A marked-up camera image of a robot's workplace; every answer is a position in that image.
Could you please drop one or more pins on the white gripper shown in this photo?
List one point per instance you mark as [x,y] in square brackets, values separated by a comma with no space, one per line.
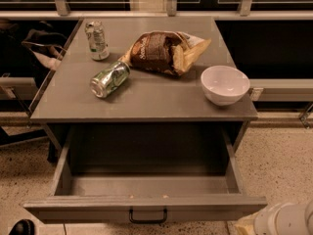
[264,221]

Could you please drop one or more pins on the grey top drawer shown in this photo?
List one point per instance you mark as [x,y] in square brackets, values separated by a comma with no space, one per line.
[146,175]

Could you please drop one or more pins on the grey drawer cabinet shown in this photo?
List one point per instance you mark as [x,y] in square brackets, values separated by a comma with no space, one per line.
[144,96]

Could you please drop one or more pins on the white ceramic bowl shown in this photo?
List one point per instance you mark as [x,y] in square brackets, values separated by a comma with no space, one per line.
[223,85]

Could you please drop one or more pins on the brown chip bag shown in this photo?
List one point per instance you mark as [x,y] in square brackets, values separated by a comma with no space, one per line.
[169,52]

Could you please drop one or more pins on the black shoe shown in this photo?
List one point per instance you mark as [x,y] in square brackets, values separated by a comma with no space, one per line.
[23,227]

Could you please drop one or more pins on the upright crushed soda can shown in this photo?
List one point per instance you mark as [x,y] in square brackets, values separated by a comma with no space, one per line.
[98,46]

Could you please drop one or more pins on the metal window railing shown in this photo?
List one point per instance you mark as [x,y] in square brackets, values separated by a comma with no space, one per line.
[219,9]

